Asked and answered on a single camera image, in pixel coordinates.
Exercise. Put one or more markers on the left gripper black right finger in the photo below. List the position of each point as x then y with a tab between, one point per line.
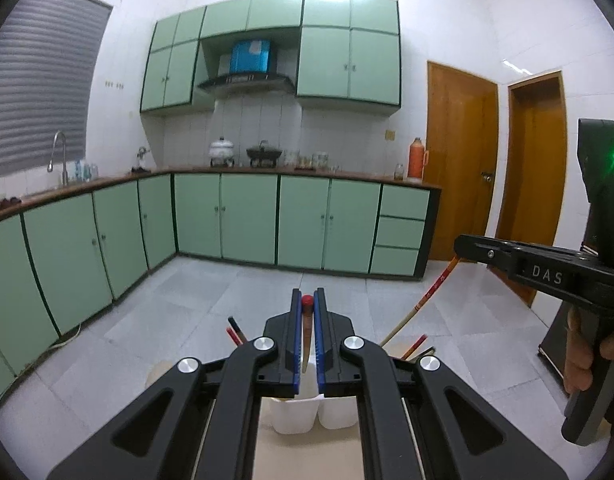
419	420

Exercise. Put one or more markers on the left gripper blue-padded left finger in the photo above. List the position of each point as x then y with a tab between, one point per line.
199	420

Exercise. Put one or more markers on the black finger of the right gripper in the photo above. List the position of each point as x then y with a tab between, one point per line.
488	250

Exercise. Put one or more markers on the light wooden chopstick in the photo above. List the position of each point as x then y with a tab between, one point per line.
417	344

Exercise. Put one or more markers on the orange red patterned chopstick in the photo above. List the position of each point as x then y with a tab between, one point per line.
423	301

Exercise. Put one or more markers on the black chopstick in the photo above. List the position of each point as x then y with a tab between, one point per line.
237	329

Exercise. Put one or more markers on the red-handled chopstick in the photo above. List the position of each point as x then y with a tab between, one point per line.
307	305

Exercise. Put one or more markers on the plain bamboo chopstick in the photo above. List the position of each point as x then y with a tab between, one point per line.
429	352

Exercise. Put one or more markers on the green lower kitchen cabinets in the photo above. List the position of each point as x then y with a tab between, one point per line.
67	257

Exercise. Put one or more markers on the person's right hand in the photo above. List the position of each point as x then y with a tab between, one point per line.
579	355

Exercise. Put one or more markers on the wooden door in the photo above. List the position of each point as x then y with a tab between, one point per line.
462	140
537	161

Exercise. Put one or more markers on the white twin utensil holder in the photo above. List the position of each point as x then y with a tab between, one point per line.
298	415

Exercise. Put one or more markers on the orange thermos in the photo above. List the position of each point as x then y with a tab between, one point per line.
418	159

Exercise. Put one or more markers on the small glass jar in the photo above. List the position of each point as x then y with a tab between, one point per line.
399	172

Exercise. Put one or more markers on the black wok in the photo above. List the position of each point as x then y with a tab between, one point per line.
263	155

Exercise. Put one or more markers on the white cooking pot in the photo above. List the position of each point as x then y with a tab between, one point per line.
221	153

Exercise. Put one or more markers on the black range hood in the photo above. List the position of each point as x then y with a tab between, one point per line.
246	83

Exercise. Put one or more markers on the blue box on hood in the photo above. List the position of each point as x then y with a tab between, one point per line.
251	56

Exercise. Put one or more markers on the grey window blind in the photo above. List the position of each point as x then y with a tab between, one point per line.
48	52

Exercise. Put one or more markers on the green upper wall cabinets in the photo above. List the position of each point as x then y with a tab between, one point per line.
324	53

